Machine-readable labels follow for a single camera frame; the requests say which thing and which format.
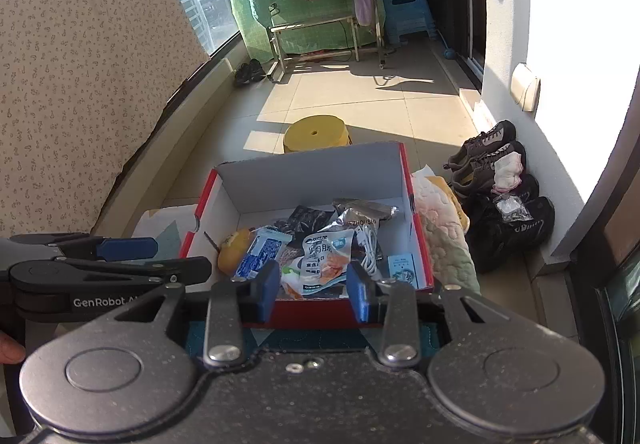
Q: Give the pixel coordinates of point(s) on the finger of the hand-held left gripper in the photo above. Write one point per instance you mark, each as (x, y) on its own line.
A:
(127, 248)
(125, 271)

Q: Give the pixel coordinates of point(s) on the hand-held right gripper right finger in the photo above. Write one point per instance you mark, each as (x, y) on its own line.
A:
(357, 294)

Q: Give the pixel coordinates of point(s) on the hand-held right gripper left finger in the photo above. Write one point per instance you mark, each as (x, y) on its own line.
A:
(269, 291)

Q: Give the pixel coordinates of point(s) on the pink white snack packet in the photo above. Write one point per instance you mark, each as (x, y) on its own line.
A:
(289, 257)

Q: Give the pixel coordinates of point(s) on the small blue packet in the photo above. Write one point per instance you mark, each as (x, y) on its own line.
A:
(262, 251)

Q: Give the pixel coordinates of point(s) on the clear chicken snack packet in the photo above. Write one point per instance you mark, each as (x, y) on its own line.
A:
(322, 264)

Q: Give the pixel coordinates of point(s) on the light blue carton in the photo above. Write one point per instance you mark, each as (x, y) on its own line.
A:
(402, 269)

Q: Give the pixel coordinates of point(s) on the silver foil packet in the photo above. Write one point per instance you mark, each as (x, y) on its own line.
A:
(360, 216)

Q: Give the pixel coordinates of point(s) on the dark mottled packet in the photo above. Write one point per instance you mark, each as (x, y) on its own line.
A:
(302, 219)

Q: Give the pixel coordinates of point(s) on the red cardboard shoe box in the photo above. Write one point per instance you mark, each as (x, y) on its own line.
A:
(310, 174)

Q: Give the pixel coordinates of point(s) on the person's left hand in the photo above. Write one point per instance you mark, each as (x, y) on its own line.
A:
(11, 349)

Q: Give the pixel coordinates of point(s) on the quilted zigzag blanket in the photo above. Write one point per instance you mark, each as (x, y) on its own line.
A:
(445, 234)

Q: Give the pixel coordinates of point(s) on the black sneaker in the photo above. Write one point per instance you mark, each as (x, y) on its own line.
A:
(510, 239)
(527, 186)

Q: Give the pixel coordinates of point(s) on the yellow plastic stool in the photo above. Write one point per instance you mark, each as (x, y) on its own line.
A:
(315, 132)

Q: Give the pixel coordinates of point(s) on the brown lace-up shoe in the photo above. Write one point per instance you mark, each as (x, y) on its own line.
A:
(487, 139)
(475, 172)

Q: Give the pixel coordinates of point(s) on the small clear plastic bag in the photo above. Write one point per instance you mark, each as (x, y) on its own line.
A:
(512, 208)

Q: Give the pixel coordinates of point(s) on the beige patterned curtain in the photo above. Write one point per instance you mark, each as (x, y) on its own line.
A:
(75, 74)

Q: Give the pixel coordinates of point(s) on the white pink cloth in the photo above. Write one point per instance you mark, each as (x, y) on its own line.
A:
(507, 174)

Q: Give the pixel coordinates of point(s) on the small black shoe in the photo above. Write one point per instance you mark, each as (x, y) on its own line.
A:
(243, 74)
(257, 69)

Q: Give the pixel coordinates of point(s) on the small blue ball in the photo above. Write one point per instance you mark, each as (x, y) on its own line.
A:
(450, 55)

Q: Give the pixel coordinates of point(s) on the brown framed window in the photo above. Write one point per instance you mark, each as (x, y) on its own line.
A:
(615, 324)

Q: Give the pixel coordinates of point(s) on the metal drying rack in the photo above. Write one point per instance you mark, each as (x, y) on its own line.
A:
(310, 23)

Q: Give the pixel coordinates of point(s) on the stack of blue stools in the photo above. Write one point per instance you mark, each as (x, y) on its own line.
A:
(405, 9)

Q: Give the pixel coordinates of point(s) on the lilac hanging garment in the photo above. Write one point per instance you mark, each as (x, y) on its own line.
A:
(363, 4)

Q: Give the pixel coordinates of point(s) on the beige wall socket cover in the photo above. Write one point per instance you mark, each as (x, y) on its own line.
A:
(525, 87)

